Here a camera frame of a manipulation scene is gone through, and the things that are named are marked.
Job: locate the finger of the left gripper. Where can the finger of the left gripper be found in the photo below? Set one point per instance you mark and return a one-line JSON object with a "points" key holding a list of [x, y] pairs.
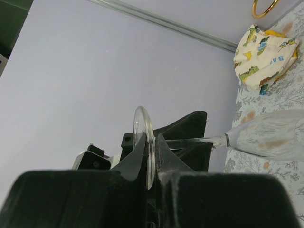
{"points": [[192, 158], [190, 126]]}

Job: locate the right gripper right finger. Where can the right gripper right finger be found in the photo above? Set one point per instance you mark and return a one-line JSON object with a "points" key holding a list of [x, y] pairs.
{"points": [[192, 199]]}

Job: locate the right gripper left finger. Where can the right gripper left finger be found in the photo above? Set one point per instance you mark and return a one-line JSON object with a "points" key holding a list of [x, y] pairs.
{"points": [[116, 198]]}

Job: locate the plain clear flute glass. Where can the plain clear flute glass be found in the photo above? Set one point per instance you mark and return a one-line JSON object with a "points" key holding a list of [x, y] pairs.
{"points": [[277, 136]]}

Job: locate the gold wine glass rack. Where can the gold wine glass rack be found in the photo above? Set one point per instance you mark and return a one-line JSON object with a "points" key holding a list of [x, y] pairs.
{"points": [[261, 8]]}

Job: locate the dinosaur print cloth bag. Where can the dinosaur print cloth bag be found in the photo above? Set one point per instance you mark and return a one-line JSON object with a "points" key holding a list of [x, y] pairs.
{"points": [[262, 57]]}

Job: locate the floral table mat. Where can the floral table mat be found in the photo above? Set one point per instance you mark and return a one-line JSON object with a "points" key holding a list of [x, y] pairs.
{"points": [[286, 93]]}

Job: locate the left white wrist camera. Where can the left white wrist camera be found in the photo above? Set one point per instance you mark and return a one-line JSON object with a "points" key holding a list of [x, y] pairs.
{"points": [[95, 158]]}

